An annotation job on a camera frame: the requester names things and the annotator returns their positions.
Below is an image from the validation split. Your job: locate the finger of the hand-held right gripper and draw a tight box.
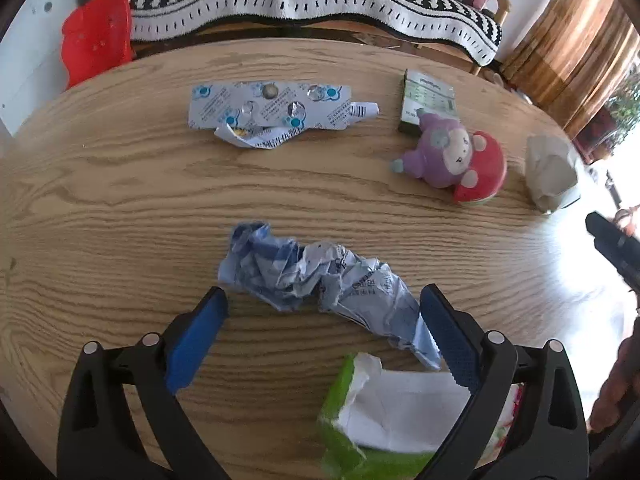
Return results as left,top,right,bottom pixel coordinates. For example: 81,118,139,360
585,211,640,297

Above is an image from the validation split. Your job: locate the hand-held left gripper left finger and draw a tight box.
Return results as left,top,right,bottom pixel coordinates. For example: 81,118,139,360
56,286,230,480

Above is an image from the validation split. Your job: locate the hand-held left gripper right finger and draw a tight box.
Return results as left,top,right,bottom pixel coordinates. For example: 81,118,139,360
419,283,591,480

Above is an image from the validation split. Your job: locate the green tissue carton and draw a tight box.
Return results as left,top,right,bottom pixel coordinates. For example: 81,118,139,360
318,352,526,480

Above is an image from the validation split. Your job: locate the blue white paper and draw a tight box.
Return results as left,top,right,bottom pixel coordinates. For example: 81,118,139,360
218,221,443,372

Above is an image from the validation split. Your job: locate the person's right forearm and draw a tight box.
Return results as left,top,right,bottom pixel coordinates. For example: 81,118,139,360
589,332,640,435

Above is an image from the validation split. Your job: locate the crumpled grey paper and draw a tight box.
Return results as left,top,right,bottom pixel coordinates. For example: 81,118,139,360
524,133,582,216

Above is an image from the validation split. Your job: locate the green potted plant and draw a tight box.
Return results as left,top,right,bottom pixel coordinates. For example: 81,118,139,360
602,72,640,153

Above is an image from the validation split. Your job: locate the purple plush toy red cap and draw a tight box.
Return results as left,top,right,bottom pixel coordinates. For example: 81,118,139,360
390,108,509,206

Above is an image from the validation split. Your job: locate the brown curtain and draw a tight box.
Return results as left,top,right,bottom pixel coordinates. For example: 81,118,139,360
500,0,640,136

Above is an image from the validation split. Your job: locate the small green white box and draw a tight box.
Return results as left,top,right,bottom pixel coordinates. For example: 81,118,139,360
397,68,459,136

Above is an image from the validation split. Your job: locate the silver blue blister pack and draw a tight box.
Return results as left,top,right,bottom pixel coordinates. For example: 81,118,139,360
186,80,354,132

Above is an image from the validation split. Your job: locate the wooden sofa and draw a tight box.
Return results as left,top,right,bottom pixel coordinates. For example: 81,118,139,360
90,0,513,77

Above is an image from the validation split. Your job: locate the red plastic chair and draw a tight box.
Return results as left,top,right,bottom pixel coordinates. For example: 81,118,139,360
61,0,135,91

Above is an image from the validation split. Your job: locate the white cabinet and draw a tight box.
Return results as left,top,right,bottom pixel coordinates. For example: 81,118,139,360
0,0,93,137

